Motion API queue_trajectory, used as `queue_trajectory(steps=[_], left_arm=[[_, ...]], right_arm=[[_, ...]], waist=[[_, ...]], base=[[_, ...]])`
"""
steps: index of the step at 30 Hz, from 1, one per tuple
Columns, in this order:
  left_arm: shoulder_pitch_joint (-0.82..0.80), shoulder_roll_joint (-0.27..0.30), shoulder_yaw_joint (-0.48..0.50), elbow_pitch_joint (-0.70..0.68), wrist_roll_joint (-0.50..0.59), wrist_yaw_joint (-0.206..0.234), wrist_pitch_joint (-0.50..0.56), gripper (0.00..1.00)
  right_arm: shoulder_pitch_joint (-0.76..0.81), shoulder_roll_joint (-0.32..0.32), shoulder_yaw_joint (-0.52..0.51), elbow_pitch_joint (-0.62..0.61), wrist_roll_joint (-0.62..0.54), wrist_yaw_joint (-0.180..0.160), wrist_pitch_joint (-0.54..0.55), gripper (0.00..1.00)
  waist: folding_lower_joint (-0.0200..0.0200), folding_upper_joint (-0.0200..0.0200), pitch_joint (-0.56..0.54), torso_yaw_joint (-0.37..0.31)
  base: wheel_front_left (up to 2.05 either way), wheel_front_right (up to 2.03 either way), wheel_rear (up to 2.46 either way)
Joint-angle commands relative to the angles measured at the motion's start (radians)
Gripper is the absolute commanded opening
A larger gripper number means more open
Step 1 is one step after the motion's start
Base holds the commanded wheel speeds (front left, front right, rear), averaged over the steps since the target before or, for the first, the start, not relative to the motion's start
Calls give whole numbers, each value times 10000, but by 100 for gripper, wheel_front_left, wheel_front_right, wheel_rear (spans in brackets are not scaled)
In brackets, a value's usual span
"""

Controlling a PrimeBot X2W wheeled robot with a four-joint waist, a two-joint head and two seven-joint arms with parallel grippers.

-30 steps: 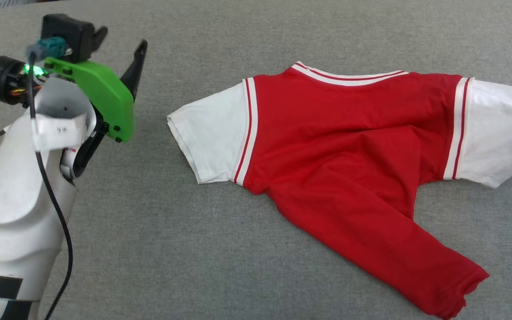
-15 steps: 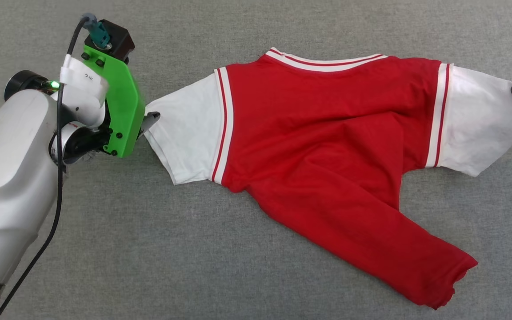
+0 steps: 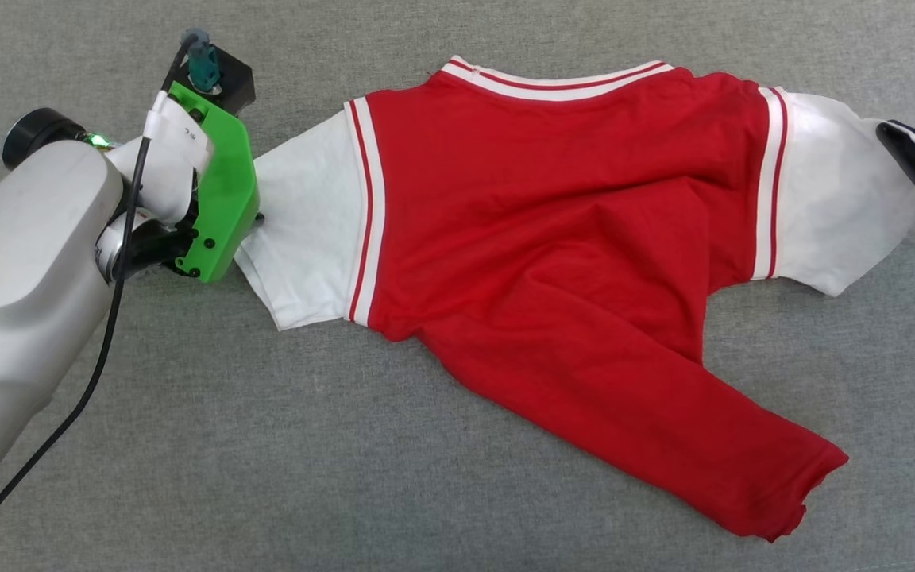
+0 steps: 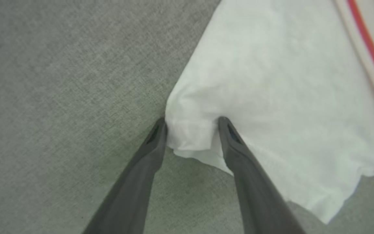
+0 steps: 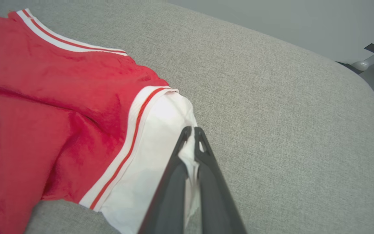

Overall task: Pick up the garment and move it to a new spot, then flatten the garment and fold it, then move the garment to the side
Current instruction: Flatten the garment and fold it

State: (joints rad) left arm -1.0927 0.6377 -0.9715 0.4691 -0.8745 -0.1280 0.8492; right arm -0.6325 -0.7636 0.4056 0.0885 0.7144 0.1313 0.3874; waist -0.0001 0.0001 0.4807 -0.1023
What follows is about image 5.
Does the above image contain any red and white shirt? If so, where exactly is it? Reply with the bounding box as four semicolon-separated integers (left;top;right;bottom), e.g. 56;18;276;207
0;8;204;234

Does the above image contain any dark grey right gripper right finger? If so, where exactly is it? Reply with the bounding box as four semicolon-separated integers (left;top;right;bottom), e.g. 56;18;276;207
194;126;247;234

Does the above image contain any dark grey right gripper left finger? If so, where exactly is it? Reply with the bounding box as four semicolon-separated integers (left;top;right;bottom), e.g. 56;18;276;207
138;126;193;234

